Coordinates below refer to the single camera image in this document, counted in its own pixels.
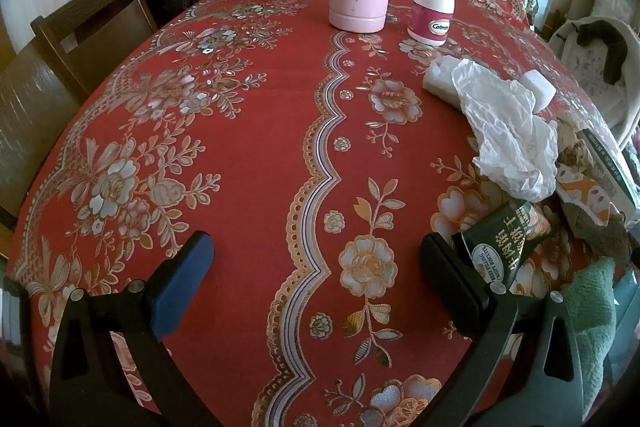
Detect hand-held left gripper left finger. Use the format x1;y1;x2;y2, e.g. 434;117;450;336
47;231;221;427

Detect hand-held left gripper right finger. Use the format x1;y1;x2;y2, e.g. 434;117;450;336
420;232;583;427

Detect dark green packet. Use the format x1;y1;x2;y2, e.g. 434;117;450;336
460;201;543;285

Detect white tissue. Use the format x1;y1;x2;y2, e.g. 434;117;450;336
451;59;560;202

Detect teal towel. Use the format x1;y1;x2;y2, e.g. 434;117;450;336
560;257;618;408

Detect orange patterned wrapper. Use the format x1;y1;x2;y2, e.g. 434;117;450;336
555;162;626;228

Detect grey crumpled wrapper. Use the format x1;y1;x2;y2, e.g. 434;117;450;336
565;202;631;258

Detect brown crumpled paper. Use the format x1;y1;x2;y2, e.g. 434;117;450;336
557;122;596;168

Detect white green medicine box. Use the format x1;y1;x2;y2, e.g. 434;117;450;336
575;127;640;212

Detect red floral tablecloth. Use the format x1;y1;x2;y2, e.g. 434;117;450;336
10;0;640;427

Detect brown wooden chair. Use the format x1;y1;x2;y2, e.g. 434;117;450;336
0;0;161;248

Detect white floral chair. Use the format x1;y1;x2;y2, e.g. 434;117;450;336
547;22;640;148

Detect white jacket black lining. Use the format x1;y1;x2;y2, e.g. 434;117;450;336
550;19;640;142

